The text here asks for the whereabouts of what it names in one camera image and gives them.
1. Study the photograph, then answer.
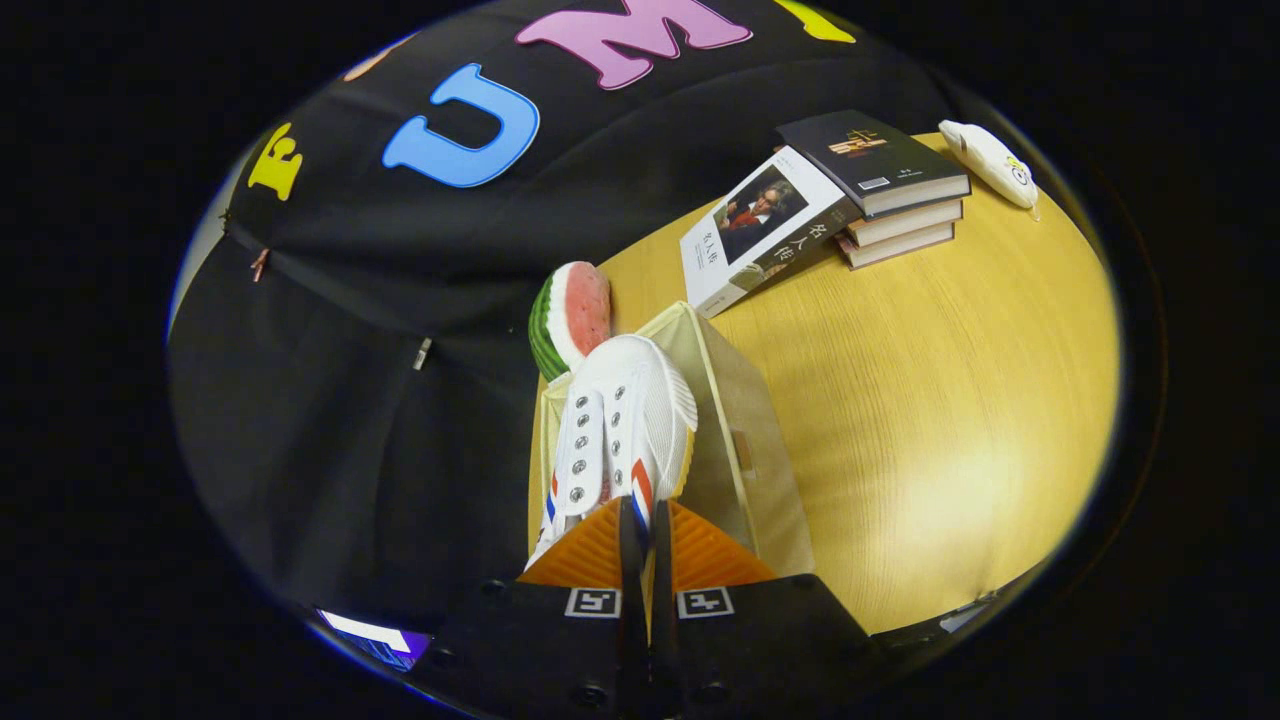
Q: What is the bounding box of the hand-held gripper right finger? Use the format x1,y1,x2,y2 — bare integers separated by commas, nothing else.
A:
650,497,873,720

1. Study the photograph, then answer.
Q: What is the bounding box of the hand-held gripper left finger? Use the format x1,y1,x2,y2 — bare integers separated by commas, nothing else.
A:
415,497,651,720

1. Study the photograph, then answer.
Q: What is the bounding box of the beige fabric storage box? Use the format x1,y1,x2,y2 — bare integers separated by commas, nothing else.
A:
527,301,816,579

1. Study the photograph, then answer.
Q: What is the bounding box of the white canvas shoe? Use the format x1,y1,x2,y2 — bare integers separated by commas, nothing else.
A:
523,334,699,571

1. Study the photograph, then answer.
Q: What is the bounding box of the computer screen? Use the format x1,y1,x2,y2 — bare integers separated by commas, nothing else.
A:
315,607,433,673

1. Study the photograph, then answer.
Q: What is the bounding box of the watermelon slice plush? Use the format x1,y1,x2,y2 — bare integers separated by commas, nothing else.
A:
528,261,613,383

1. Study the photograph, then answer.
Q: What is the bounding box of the white portrait cover book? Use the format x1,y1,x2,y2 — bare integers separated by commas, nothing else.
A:
679,146,863,319

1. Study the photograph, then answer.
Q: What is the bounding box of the thick book with cream pages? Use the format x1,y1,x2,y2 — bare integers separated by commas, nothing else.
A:
838,220,956,271
845,198,964,248

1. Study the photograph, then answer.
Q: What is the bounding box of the black cover book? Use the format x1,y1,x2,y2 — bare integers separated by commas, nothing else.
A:
775,109,972,218

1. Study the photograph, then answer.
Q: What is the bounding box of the white plush pouch with face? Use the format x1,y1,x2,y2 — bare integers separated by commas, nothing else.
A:
938,120,1041,221

